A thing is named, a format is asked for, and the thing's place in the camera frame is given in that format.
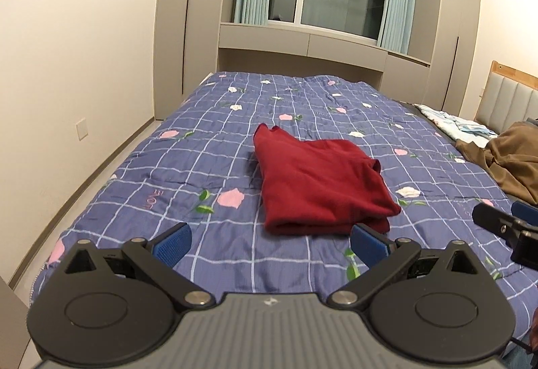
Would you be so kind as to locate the grey furniture panel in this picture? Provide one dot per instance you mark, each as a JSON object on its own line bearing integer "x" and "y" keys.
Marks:
{"x": 10, "y": 327}

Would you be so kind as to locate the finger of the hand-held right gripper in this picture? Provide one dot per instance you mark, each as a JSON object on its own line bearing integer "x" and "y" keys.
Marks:
{"x": 494, "y": 219}
{"x": 527, "y": 212}

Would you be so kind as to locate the grey padded wooden headboard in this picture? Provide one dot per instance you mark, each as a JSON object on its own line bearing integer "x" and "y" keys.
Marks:
{"x": 510, "y": 100}

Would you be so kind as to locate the light patterned cloth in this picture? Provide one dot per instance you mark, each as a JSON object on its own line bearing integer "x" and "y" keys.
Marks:
{"x": 454, "y": 119}

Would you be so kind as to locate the beige window cabinet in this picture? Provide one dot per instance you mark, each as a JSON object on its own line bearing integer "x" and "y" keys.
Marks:
{"x": 315, "y": 43}

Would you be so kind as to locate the white wall switch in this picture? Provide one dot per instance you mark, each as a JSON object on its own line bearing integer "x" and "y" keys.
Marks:
{"x": 82, "y": 129}

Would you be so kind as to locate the person's blue trouser leg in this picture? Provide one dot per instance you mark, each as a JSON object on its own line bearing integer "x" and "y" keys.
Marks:
{"x": 523, "y": 360}

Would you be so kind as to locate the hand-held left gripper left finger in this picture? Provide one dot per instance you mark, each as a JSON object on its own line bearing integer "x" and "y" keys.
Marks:
{"x": 170, "y": 245}

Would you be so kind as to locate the beige wardrobe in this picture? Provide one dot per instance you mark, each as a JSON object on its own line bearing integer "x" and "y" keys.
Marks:
{"x": 449, "y": 28}
{"x": 189, "y": 24}

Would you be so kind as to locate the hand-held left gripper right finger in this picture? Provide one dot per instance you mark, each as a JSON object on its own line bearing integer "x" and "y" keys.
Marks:
{"x": 367, "y": 245}

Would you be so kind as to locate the blue checked floral quilt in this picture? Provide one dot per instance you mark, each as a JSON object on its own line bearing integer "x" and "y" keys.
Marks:
{"x": 168, "y": 179}

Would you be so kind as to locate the dark red sweater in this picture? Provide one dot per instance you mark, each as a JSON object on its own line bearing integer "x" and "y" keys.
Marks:
{"x": 319, "y": 184}

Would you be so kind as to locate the brown garment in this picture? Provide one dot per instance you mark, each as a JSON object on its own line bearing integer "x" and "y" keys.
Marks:
{"x": 517, "y": 163}

